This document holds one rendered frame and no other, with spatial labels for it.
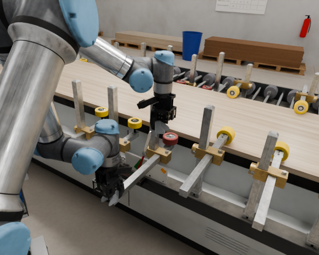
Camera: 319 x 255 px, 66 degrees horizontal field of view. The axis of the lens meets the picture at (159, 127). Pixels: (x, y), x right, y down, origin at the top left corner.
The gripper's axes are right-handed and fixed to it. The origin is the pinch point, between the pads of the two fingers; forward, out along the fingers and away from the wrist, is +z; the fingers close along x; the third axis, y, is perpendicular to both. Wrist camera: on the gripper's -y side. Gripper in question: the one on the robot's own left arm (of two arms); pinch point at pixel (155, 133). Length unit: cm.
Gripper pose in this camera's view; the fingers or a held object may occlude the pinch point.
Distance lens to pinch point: 107.4
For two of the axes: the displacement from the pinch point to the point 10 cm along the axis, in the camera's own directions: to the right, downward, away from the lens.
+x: 5.1, -3.9, 7.7
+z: -0.5, 8.8, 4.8
